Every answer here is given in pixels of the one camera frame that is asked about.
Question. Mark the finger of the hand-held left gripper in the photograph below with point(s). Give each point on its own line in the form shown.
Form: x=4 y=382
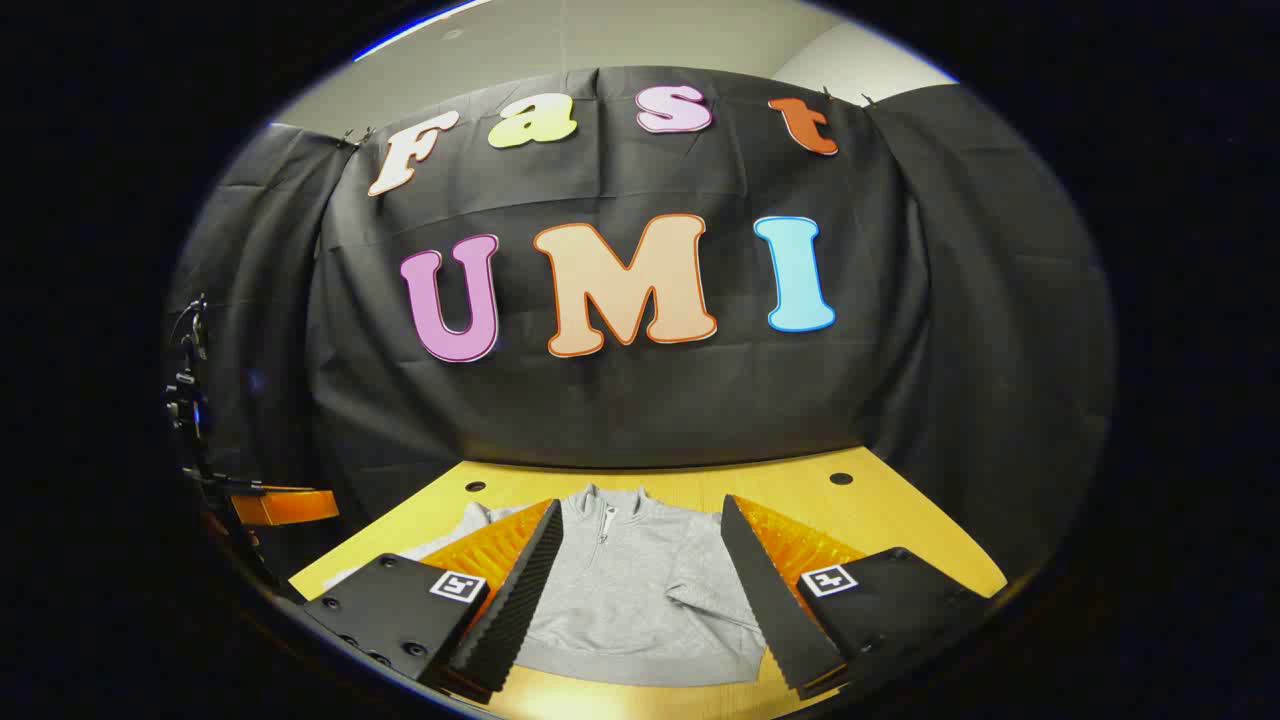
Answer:
x=290 y=507

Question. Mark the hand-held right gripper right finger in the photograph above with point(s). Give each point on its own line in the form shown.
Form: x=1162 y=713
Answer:
x=775 y=600

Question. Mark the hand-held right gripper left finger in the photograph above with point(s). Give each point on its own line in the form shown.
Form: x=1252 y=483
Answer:
x=520 y=600

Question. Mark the grey zip-neck sweatshirt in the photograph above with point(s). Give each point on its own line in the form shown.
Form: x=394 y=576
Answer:
x=640 y=590

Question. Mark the black backdrop cloth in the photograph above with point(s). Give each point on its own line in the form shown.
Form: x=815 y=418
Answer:
x=620 y=400

